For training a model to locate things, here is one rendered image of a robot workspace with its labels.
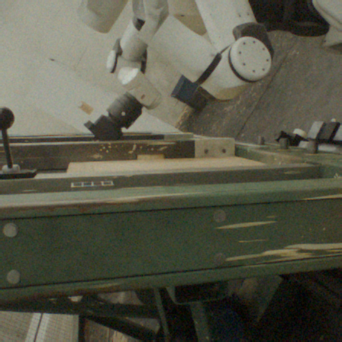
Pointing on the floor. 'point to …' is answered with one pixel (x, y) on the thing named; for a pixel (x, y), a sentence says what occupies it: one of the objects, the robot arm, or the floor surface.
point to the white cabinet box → (79, 99)
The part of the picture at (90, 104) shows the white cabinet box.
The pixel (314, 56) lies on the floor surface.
